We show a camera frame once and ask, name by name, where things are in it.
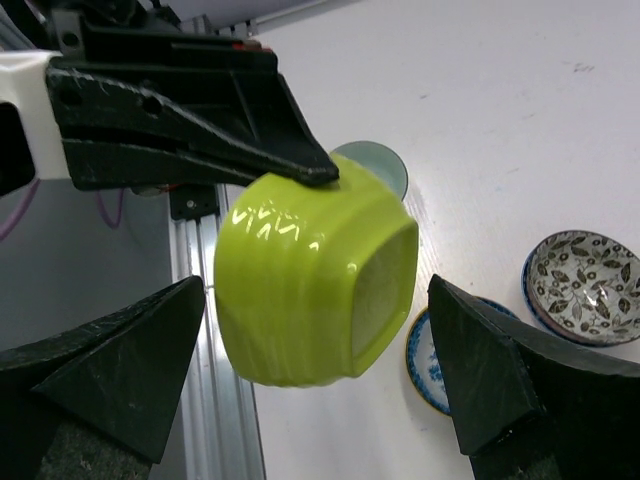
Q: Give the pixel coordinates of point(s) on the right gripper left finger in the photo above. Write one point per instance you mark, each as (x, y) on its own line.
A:
(98, 401)

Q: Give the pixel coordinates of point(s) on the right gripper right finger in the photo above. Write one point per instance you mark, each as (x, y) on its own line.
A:
(585, 418)

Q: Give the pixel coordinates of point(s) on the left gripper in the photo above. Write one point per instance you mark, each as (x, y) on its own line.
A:
(139, 104)

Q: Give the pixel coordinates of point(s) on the green square bowl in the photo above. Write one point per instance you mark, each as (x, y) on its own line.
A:
(311, 285)

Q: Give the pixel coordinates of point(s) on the celadon green bowl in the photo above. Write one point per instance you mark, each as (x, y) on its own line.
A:
(380, 165)

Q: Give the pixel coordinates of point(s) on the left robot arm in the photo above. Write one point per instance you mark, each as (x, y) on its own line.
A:
(30, 141)

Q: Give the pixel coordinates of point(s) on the blue floral bowl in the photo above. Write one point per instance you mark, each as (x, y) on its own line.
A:
(427, 365)

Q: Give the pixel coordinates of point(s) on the leaf pattern bowl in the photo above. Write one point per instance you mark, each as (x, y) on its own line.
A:
(584, 287)

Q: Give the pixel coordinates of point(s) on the aluminium frame rail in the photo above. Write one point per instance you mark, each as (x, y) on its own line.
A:
(220, 422)

